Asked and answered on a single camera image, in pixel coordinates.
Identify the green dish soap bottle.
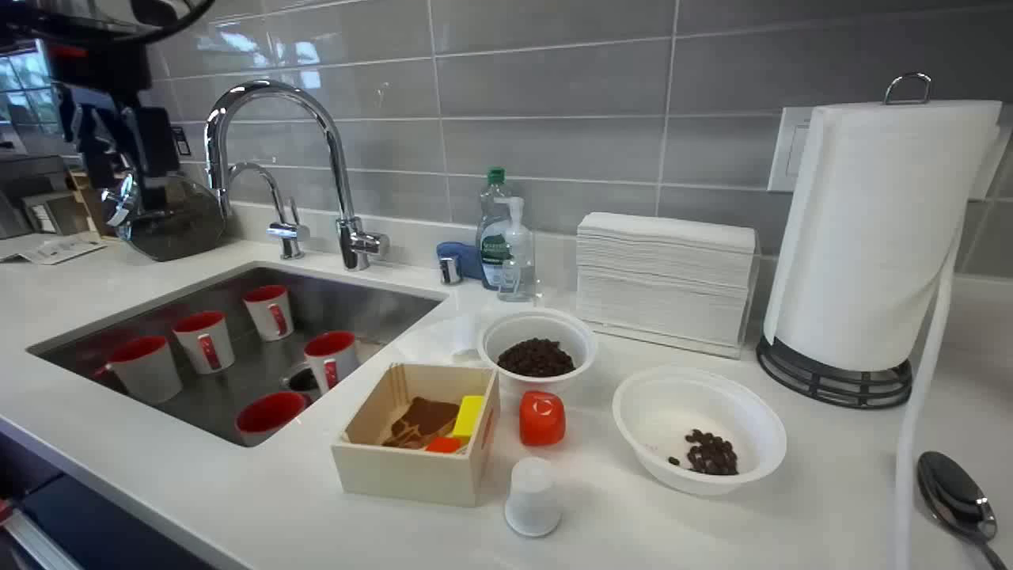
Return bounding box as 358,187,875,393
476,165,530,294

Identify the stainless steel sink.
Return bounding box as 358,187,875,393
26,261,446,451

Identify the brown flat toy piece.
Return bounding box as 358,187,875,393
379,393,464,452

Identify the tall chrome faucet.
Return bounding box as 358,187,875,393
201,79,394,271

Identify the small white plastic cup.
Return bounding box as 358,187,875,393
502,452,567,543

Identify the red and white mug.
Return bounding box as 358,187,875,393
107,333,183,405
234,389,312,447
300,330,362,396
172,306,239,378
240,282,297,343

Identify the small picture frame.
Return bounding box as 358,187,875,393
20,187,91,238

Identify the small white bowl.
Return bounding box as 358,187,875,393
476,304,602,389

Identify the light wooden box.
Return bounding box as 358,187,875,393
329,361,505,508

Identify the folded white napkin stack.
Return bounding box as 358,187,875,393
572,209,759,361

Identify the white printed booklet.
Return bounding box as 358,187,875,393
20,230,107,265

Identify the small chrome faucet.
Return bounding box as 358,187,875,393
226,157,315,264

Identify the red tomato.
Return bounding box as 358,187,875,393
515,385,570,451

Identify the yellow block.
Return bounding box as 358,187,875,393
446,393,487,443

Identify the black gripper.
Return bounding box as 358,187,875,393
46,41,183,209

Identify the roasted coffee bean pile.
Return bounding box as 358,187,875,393
665,423,742,477
495,335,579,379

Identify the small clear pump bottle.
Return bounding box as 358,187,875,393
495,200,539,304

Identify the dark metal spoon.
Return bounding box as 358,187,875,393
914,451,1011,570

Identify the white paper towel roll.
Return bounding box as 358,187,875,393
759,94,1006,570

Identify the large white bowl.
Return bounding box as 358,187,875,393
611,363,792,499

